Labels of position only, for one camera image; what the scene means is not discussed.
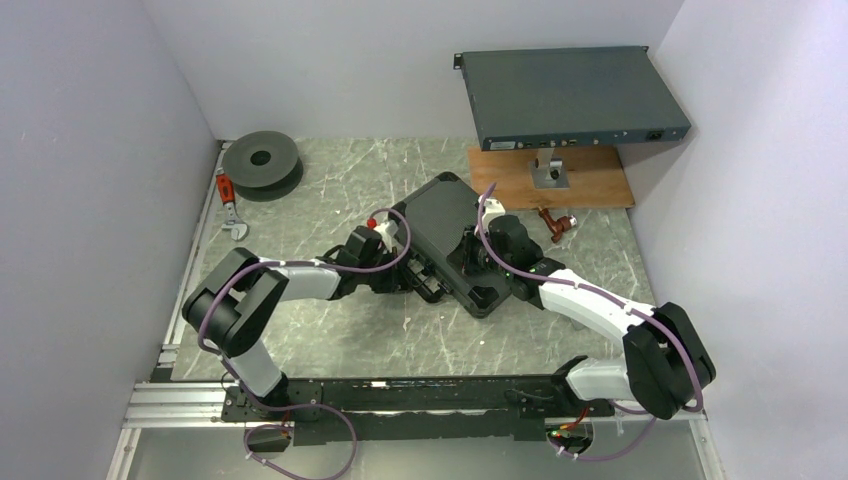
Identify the red handled adjustable wrench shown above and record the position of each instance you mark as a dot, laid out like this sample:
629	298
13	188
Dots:
236	227

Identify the brown torch nozzle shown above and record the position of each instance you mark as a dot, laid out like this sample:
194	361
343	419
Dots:
557	226

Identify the black poker case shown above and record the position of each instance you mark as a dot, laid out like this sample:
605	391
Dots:
439	214

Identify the grey network switch box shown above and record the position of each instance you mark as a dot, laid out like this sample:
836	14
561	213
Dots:
563	97

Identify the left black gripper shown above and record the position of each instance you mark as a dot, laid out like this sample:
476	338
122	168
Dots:
397	280

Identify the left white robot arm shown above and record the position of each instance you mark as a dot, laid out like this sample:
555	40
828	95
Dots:
230	309

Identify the wooden board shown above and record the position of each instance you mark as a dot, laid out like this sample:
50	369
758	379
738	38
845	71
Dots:
594	174

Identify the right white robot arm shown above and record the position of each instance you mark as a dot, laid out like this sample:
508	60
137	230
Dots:
664	366

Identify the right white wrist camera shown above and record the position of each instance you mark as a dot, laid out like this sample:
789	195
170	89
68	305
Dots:
488	210

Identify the grey metal stand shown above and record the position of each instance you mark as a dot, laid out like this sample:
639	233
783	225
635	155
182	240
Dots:
548	171

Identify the black filament spool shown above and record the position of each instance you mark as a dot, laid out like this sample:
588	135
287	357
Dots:
263	166

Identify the black front rail base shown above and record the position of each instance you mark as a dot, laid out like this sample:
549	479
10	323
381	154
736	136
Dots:
521	408

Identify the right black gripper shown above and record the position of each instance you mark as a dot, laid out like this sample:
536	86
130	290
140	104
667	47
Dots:
469	244

